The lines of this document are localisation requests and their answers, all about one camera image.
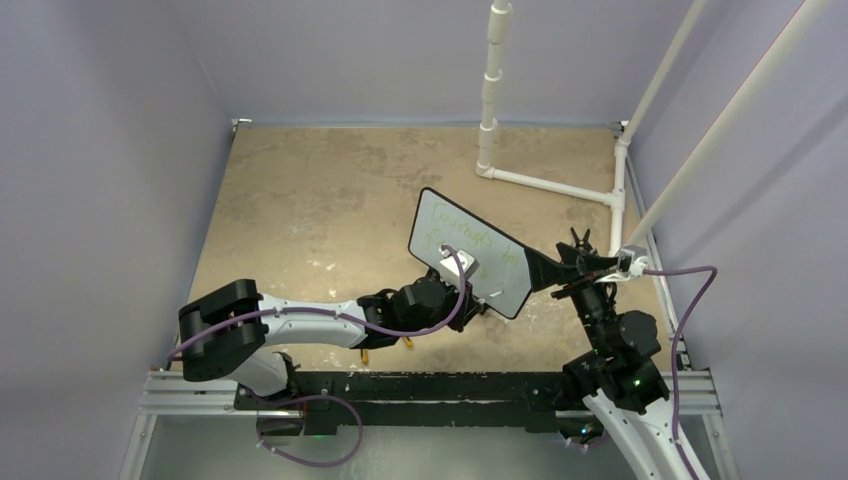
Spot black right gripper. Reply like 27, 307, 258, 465
524, 241, 619, 354

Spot black-framed whiteboard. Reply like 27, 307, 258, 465
407, 187, 531, 320

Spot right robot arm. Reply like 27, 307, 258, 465
525, 240, 708, 479

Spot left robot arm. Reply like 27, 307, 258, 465
176, 272, 487, 409

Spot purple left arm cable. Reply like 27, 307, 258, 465
165, 245, 468, 364

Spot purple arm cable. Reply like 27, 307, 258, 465
165, 245, 468, 364
642, 266, 719, 480

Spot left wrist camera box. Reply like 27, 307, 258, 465
436, 249, 480, 284

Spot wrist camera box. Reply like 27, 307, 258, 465
597, 245, 649, 283
436, 249, 480, 284

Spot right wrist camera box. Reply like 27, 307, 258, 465
597, 245, 649, 283

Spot yellow-handled pliers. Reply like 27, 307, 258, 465
359, 337, 414, 365

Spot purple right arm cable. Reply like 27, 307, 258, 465
642, 266, 719, 480

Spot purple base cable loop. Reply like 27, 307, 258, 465
248, 390, 364, 469

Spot white PVC pipe frame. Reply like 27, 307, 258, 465
475, 0, 833, 256

